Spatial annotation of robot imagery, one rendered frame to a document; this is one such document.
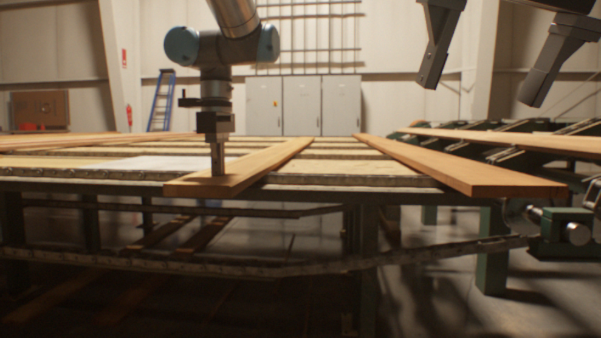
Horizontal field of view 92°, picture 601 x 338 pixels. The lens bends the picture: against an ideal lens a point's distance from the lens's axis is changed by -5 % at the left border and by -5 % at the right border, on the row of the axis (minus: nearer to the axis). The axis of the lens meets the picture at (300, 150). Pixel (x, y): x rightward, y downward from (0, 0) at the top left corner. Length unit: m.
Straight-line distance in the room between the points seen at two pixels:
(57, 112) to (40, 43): 1.94
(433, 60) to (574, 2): 0.14
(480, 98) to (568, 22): 6.41
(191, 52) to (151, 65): 7.79
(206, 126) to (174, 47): 0.18
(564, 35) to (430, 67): 0.15
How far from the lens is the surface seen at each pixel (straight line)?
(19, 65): 11.05
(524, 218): 1.09
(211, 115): 0.70
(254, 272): 1.04
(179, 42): 0.65
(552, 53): 0.43
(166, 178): 1.06
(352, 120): 6.37
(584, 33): 0.44
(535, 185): 0.78
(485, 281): 2.18
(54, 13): 10.51
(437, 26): 0.35
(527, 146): 1.68
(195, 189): 0.67
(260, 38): 0.59
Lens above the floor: 1.00
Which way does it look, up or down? 5 degrees down
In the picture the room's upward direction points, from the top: straight up
